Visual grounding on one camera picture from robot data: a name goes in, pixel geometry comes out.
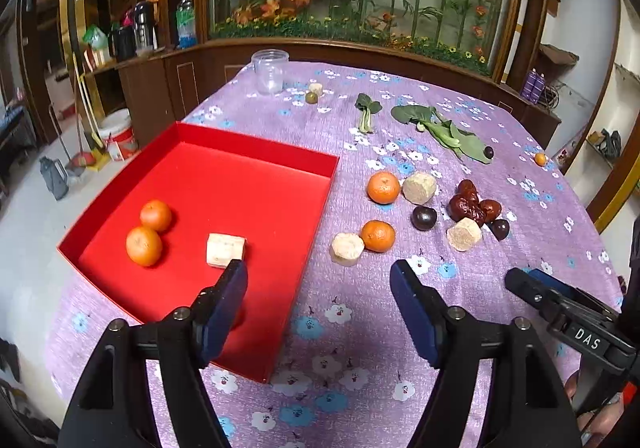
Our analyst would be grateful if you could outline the clear water bottle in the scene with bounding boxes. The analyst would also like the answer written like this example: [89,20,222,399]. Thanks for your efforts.
[176,0,197,50]

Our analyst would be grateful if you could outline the red tray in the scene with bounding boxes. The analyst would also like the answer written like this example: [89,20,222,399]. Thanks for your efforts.
[56,121,341,384]

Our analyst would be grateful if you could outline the black thermos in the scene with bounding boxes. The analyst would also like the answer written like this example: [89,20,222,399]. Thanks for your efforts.
[131,2,158,58]

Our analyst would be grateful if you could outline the broom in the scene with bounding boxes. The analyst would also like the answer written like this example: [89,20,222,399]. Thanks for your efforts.
[71,53,108,166]

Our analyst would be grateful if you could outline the beige banana chunk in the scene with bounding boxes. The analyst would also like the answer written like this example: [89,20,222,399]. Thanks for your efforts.
[446,218,483,252]
[206,233,247,270]
[402,171,438,204]
[330,233,365,268]

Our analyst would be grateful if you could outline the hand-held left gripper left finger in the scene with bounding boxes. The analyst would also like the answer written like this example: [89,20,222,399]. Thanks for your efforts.
[59,258,249,448]

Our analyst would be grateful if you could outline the tangerine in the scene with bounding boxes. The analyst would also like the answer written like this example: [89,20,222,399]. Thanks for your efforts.
[125,226,164,267]
[360,219,396,253]
[139,199,173,232]
[366,171,401,205]

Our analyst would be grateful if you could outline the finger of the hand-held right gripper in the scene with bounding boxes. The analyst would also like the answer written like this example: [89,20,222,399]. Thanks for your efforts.
[529,269,581,301]
[504,267,563,324]

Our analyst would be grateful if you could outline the person's right hand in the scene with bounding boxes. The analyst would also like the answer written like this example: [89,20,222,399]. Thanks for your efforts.
[564,370,628,435]

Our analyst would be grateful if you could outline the black mug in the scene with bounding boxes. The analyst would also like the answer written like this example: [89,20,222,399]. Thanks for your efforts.
[108,25,137,62]

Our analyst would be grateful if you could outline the clear plastic jar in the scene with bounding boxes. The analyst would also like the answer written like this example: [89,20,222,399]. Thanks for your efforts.
[251,49,290,96]

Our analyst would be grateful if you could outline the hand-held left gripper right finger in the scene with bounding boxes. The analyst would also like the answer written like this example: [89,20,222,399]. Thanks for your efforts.
[390,259,583,448]

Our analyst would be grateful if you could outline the house-shaped box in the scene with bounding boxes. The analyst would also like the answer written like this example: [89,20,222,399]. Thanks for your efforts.
[82,24,113,69]

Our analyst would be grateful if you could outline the dark grey bundle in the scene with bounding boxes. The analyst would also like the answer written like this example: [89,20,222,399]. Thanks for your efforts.
[597,129,622,160]

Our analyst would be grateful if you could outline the large bok choy leaves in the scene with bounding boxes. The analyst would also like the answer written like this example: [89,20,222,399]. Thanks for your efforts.
[390,104,493,165]

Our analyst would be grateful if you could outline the white bucket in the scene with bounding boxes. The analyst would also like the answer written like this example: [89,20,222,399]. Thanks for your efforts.
[95,108,139,162]

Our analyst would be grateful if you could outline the small bok choy leaf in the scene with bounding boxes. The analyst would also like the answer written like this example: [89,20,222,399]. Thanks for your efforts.
[354,93,383,134]

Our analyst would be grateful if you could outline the purple floral tablecloth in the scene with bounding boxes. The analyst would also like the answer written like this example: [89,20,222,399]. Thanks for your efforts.
[44,59,626,448]

